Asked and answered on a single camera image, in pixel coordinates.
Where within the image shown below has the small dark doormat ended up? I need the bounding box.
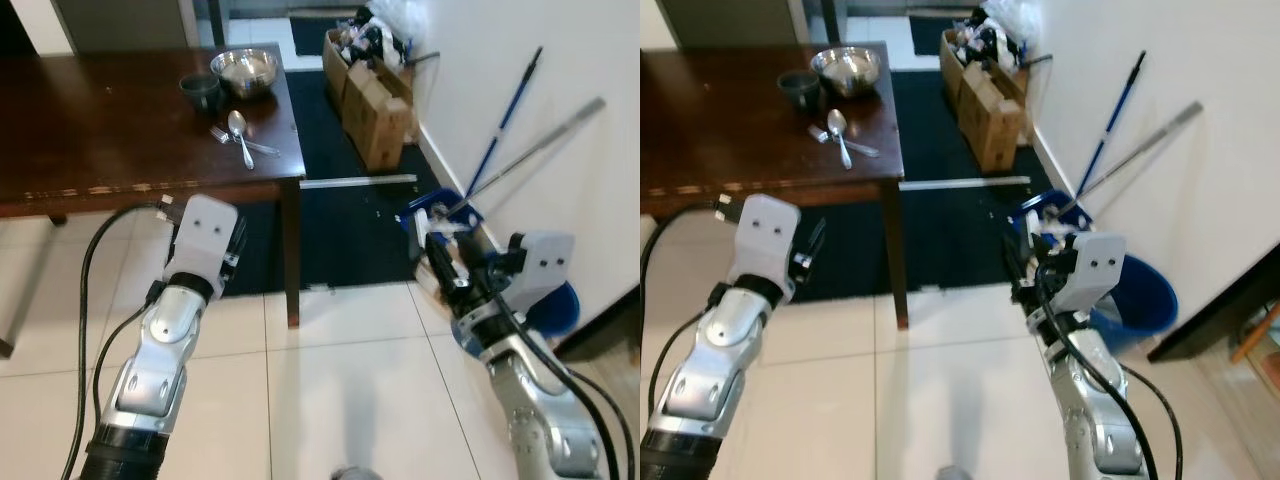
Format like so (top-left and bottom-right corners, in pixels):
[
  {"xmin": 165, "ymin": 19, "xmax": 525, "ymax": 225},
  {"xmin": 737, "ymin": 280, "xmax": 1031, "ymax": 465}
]
[
  {"xmin": 908, "ymin": 14, "xmax": 959, "ymax": 57},
  {"xmin": 289, "ymin": 14, "xmax": 343, "ymax": 57}
]

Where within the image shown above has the dark brown wooden table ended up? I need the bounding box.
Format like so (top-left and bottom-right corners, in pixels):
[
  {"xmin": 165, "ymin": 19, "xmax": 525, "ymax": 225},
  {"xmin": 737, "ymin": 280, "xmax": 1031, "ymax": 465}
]
[
  {"xmin": 640, "ymin": 40, "xmax": 911, "ymax": 331},
  {"xmin": 0, "ymin": 43, "xmax": 307, "ymax": 359}
]

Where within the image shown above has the dark blue floor rug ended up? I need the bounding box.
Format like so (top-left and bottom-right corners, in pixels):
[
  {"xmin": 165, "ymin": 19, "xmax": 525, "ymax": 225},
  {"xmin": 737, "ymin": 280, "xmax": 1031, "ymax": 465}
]
[
  {"xmin": 215, "ymin": 68, "xmax": 473, "ymax": 297},
  {"xmin": 800, "ymin": 68, "xmax": 1063, "ymax": 304}
]

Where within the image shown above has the steel spoon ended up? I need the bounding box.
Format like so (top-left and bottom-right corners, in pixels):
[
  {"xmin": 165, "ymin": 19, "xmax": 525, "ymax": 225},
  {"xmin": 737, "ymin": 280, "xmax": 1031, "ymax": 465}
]
[
  {"xmin": 227, "ymin": 110, "xmax": 257, "ymax": 171},
  {"xmin": 826, "ymin": 109, "xmax": 854, "ymax": 171}
]

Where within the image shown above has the steel fork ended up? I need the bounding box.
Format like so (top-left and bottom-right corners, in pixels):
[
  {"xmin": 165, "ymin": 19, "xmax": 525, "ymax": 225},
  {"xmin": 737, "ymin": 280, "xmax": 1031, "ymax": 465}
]
[
  {"xmin": 808, "ymin": 125, "xmax": 882, "ymax": 159},
  {"xmin": 209, "ymin": 126, "xmax": 282, "ymax": 157}
]

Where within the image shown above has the clear plastic rubbish bag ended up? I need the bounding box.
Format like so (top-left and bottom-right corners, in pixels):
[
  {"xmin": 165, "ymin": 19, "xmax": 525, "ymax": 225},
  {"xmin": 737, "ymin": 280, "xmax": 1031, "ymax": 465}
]
[
  {"xmin": 338, "ymin": 0, "xmax": 433, "ymax": 63},
  {"xmin": 955, "ymin": 0, "xmax": 1043, "ymax": 61}
]

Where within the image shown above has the blue mop bucket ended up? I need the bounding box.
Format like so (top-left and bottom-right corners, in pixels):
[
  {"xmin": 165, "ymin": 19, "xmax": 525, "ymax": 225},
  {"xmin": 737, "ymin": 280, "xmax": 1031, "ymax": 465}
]
[
  {"xmin": 404, "ymin": 189, "xmax": 582, "ymax": 337},
  {"xmin": 1008, "ymin": 189, "xmax": 1179, "ymax": 353}
]

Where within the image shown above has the steel mixing bowl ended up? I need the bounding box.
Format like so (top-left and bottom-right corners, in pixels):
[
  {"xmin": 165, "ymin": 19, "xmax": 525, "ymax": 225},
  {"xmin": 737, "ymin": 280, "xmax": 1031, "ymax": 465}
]
[
  {"xmin": 810, "ymin": 46, "xmax": 883, "ymax": 99},
  {"xmin": 208, "ymin": 48, "xmax": 282, "ymax": 100}
]

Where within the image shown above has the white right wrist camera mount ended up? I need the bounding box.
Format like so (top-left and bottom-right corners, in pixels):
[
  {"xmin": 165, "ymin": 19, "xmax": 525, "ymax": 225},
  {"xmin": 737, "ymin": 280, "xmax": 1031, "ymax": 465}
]
[
  {"xmin": 1048, "ymin": 231, "xmax": 1128, "ymax": 319},
  {"xmin": 503, "ymin": 231, "xmax": 577, "ymax": 313}
]

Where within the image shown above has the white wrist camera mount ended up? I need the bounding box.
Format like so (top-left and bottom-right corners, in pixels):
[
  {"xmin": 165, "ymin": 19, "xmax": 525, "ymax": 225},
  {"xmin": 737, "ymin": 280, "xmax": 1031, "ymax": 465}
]
[
  {"xmin": 728, "ymin": 194, "xmax": 803, "ymax": 301},
  {"xmin": 503, "ymin": 231, "xmax": 577, "ymax": 313},
  {"xmin": 163, "ymin": 194, "xmax": 242, "ymax": 297},
  {"xmin": 1048, "ymin": 231, "xmax": 1128, "ymax": 319}
]

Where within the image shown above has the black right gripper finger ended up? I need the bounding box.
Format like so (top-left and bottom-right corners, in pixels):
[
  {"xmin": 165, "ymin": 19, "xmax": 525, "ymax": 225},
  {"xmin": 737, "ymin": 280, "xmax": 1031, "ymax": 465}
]
[
  {"xmin": 1008, "ymin": 232, "xmax": 1047, "ymax": 285},
  {"xmin": 424, "ymin": 229, "xmax": 469, "ymax": 293}
]

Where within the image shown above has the dark low furniture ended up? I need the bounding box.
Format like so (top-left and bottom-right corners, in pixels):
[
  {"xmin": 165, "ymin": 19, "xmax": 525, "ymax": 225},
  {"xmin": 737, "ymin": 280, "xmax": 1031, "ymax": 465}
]
[{"xmin": 1147, "ymin": 240, "xmax": 1280, "ymax": 364}]

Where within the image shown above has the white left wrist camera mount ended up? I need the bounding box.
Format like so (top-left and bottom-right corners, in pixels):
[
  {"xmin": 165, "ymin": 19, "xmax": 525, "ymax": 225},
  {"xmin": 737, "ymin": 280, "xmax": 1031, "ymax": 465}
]
[
  {"xmin": 728, "ymin": 194, "xmax": 803, "ymax": 301},
  {"xmin": 163, "ymin": 194, "xmax": 242, "ymax": 297}
]

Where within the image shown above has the blue mop handle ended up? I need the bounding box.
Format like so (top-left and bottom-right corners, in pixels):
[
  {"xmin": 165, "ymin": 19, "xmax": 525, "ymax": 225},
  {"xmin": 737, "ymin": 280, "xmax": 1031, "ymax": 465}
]
[
  {"xmin": 464, "ymin": 46, "xmax": 545, "ymax": 201},
  {"xmin": 1073, "ymin": 51, "xmax": 1147, "ymax": 199}
]

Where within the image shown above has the white floor strip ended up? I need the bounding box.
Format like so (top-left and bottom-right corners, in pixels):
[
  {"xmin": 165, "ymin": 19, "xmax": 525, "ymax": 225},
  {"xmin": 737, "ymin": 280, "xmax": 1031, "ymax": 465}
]
[
  {"xmin": 898, "ymin": 175, "xmax": 1032, "ymax": 191},
  {"xmin": 300, "ymin": 175, "xmax": 418, "ymax": 190}
]

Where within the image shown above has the brown cardboard box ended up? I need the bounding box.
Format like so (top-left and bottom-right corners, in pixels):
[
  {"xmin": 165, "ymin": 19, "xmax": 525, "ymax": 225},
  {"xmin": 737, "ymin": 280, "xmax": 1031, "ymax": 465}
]
[
  {"xmin": 939, "ymin": 28, "xmax": 1032, "ymax": 174},
  {"xmin": 322, "ymin": 28, "xmax": 420, "ymax": 174}
]

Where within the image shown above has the light wooden furniture piece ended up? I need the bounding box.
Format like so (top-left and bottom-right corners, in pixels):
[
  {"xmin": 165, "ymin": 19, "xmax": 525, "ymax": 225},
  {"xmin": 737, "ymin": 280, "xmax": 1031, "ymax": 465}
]
[{"xmin": 1232, "ymin": 300, "xmax": 1280, "ymax": 386}]

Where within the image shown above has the grey metal broom handle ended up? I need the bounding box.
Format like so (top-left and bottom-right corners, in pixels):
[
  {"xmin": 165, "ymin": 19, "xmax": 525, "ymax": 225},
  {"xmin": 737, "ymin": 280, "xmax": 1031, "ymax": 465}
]
[
  {"xmin": 445, "ymin": 97, "xmax": 608, "ymax": 216},
  {"xmin": 1060, "ymin": 101, "xmax": 1204, "ymax": 213}
]

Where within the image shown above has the white mop wringer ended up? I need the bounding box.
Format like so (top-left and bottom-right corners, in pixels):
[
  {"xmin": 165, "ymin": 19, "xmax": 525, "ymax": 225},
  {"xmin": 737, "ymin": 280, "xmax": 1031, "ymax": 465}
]
[
  {"xmin": 1026, "ymin": 205, "xmax": 1083, "ymax": 243},
  {"xmin": 415, "ymin": 203, "xmax": 475, "ymax": 244}
]

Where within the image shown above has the dark green cup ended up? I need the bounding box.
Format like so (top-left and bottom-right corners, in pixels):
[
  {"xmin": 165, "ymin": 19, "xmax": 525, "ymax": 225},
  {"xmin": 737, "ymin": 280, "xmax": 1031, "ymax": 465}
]
[
  {"xmin": 778, "ymin": 70, "xmax": 823, "ymax": 110},
  {"xmin": 179, "ymin": 73, "xmax": 224, "ymax": 114}
]

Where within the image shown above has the grey door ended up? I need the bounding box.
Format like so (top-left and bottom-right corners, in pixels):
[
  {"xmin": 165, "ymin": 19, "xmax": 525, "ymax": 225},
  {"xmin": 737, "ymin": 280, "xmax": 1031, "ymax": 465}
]
[
  {"xmin": 655, "ymin": 0, "xmax": 811, "ymax": 48},
  {"xmin": 50, "ymin": 0, "xmax": 201, "ymax": 53}
]

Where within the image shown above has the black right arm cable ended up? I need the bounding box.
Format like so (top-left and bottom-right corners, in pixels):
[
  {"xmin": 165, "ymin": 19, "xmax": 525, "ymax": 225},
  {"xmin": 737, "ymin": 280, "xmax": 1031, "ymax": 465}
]
[
  {"xmin": 468, "ymin": 250, "xmax": 638, "ymax": 480},
  {"xmin": 1033, "ymin": 262, "xmax": 1188, "ymax": 480}
]

